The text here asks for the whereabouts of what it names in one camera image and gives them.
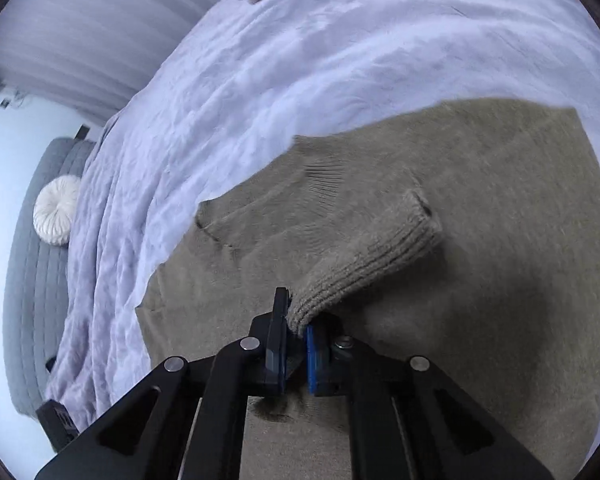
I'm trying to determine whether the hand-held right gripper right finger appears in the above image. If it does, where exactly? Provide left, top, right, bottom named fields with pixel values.
left=305, top=312, right=556, bottom=480

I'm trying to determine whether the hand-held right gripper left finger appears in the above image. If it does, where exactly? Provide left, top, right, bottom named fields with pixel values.
left=35, top=287, right=306, bottom=480

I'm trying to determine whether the olive brown knit sweater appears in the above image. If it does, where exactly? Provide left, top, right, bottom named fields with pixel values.
left=135, top=97, right=600, bottom=480

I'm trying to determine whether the black plastic object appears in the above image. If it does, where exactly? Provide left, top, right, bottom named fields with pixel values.
left=36, top=400, right=83, bottom=453

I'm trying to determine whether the white round pleated cushion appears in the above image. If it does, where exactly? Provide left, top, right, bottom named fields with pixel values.
left=32, top=176, right=82, bottom=247

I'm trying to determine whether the lavender textured blanket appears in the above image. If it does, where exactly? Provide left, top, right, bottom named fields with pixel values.
left=45, top=0, right=600, bottom=432

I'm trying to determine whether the grey curtain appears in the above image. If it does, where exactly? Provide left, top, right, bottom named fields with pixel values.
left=0, top=0, right=261, bottom=126

